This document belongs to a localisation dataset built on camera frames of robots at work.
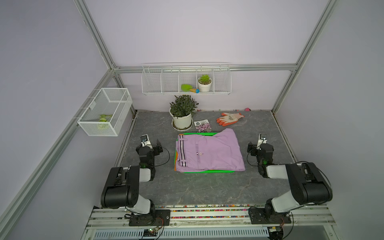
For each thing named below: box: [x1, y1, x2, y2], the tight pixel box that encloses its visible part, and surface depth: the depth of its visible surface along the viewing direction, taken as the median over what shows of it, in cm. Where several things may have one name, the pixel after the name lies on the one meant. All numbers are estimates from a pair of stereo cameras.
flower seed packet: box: [194, 119, 212, 133], surface depth 114 cm
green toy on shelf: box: [181, 84, 200, 94], surface depth 103 cm
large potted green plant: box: [169, 94, 199, 131], surface depth 101 cm
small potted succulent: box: [197, 74, 213, 93], surface depth 93 cm
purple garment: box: [175, 128, 246, 173], surface depth 86 cm
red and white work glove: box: [216, 112, 245, 127], surface depth 118 cm
